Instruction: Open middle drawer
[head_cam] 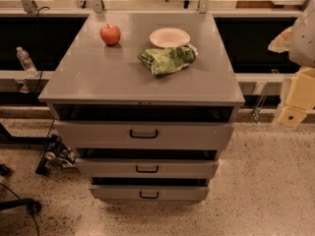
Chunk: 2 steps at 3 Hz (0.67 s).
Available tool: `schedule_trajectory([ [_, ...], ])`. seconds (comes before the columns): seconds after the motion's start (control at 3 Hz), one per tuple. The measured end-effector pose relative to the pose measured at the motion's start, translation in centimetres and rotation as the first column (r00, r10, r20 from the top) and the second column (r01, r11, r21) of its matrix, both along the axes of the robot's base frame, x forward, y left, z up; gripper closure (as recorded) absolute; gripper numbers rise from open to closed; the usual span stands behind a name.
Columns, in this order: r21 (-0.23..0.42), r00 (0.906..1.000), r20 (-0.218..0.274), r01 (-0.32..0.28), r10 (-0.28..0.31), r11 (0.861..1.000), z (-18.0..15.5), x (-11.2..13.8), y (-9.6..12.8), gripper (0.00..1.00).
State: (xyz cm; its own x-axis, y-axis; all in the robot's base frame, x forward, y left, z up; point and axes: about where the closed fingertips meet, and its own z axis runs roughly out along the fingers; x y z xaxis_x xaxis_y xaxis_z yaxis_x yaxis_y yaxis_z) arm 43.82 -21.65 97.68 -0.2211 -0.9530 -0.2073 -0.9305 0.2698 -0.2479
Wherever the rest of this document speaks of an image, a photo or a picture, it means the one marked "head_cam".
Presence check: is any grey top drawer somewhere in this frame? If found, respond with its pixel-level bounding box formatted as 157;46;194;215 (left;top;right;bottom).
56;105;233;150

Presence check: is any black chair leg with caster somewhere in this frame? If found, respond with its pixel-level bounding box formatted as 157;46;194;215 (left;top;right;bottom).
0;198;41;214

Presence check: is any black tool pile on floor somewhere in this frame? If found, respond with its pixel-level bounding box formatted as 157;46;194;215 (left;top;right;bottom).
35;135;76;175

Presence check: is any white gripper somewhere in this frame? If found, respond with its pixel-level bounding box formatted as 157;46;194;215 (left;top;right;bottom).
278;67;315;127

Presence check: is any grey metal drawer cabinet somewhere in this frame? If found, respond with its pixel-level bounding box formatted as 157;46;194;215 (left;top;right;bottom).
37;12;246;203

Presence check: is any red apple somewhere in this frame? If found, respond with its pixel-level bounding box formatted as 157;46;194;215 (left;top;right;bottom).
99;24;121;46

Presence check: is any metal clamp bracket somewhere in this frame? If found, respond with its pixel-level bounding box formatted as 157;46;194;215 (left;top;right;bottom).
251;82;267;124

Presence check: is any green chip bag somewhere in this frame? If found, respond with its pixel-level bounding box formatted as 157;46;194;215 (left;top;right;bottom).
138;44;198;76

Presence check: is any white plate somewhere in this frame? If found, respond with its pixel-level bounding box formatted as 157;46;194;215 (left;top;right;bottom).
150;28;190;48

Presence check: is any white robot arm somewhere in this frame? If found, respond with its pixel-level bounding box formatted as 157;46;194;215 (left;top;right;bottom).
268;4;315;128

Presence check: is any clear plastic water bottle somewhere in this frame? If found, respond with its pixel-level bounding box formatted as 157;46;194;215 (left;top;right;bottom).
17;46;37;78

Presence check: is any black cable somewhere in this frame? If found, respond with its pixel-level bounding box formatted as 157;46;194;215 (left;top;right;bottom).
31;6;51;93

